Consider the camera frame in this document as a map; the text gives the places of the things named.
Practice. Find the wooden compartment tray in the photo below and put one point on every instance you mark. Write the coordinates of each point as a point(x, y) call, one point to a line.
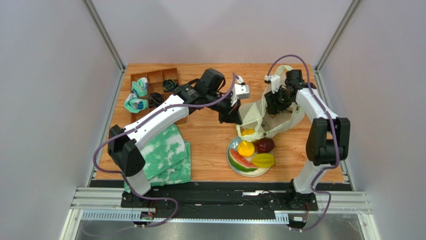
point(155, 84)

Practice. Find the yellow green fake starfruit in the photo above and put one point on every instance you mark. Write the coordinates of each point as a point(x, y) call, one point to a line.
point(263, 160)

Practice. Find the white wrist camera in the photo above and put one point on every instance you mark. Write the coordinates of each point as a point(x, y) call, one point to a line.
point(274, 81)
point(240, 91)

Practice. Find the yellow fake pear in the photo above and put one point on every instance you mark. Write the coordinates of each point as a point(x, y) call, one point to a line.
point(246, 148)

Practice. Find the avocado print plastic bag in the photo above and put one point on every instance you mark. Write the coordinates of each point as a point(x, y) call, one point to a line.
point(254, 116)

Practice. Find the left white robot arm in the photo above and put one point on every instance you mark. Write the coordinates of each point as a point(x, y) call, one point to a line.
point(125, 144)

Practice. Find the teal white rolled sock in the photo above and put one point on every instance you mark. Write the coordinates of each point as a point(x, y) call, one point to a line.
point(140, 87)

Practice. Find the blue cream ceramic plate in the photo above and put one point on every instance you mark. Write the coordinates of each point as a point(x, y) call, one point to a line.
point(260, 171)

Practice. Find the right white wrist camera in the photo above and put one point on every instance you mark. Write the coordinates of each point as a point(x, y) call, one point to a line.
point(274, 81)

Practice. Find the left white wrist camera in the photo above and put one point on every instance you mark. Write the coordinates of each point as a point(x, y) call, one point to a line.
point(240, 91)

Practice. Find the dark red fake fruit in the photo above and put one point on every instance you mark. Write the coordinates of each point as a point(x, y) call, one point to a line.
point(264, 145)

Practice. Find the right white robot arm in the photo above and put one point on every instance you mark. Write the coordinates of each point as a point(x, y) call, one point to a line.
point(328, 139)

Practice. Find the aluminium frame post right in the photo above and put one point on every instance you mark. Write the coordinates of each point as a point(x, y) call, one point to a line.
point(338, 33)

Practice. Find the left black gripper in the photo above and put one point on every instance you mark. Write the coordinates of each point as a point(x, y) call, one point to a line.
point(231, 114)

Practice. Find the green white tie-dye cloth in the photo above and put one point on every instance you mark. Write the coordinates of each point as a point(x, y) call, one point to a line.
point(167, 158)

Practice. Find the dark green rolled sock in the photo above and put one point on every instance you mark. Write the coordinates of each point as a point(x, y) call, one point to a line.
point(169, 85)

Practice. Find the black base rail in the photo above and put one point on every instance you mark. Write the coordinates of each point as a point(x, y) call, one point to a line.
point(222, 200)

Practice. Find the black rolled sock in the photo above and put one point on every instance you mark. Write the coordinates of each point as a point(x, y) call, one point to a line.
point(155, 99)

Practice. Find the yellow fake lemon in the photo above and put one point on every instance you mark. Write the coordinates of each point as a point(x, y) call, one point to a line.
point(248, 132)

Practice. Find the aluminium frame post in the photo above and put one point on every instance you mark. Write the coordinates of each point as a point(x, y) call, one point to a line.
point(338, 33)
point(97, 20)

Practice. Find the aluminium frame post left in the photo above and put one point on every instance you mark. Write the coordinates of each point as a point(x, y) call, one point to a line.
point(97, 20)

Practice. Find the fake watermelon slice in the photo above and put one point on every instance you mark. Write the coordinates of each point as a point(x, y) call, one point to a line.
point(239, 163)

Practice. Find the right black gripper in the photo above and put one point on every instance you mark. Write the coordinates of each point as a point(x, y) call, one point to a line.
point(274, 106)

